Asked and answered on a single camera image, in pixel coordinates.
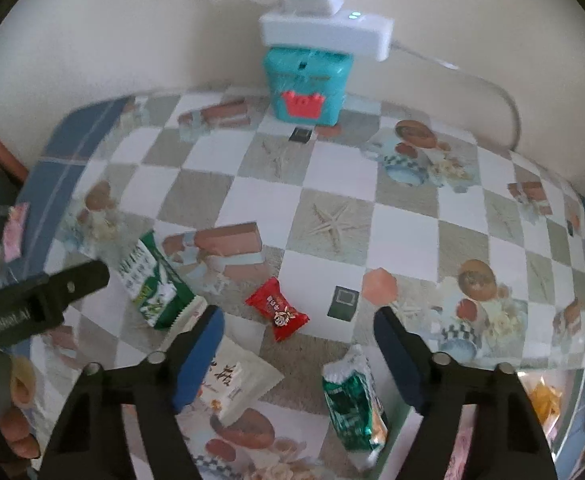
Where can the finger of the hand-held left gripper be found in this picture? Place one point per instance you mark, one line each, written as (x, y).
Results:
(85, 280)

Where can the dark green white packet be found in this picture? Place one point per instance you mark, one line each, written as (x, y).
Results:
(147, 280)

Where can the yellow bread packet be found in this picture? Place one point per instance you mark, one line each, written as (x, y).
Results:
(546, 399)

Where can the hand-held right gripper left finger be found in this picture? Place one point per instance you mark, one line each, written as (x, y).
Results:
(197, 360)

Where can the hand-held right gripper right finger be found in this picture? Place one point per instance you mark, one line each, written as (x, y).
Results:
(402, 360)

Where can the teal toy box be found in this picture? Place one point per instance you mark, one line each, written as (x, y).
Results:
(307, 85)

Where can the small red candy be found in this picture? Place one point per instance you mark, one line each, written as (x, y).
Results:
(277, 310)

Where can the white packet black script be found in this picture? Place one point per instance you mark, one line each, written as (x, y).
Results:
(245, 380)

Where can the person's left hand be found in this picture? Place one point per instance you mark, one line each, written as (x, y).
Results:
(20, 432)

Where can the white power strip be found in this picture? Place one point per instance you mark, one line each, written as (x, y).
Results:
(322, 32)

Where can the white power adapter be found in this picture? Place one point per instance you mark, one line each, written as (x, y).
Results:
(317, 2)

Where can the checkered printed tablecloth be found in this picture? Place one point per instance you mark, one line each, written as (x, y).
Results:
(332, 180)

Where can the pink candy wrapper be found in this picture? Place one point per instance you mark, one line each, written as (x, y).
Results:
(15, 227)

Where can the green wafer packet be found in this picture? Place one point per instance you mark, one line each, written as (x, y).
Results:
(352, 410)

